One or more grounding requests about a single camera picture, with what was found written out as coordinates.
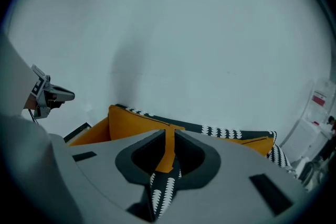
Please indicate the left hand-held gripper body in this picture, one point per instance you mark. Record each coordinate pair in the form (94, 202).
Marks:
(42, 89)

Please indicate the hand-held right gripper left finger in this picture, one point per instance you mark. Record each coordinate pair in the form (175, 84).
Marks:
(105, 165)

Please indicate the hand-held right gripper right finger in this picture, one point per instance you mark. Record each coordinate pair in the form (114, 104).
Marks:
(236, 186)

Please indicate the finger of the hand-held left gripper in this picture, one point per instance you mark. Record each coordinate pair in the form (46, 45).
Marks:
(58, 104)
(64, 94)

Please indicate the orange sofa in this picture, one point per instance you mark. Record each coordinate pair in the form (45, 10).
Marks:
(94, 133)

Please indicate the person's left forearm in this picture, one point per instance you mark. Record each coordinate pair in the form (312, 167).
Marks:
(30, 102)

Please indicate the white water dispenser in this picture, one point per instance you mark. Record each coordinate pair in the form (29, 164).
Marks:
(307, 139)

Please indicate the clear water jug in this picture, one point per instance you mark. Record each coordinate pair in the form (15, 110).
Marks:
(319, 112)

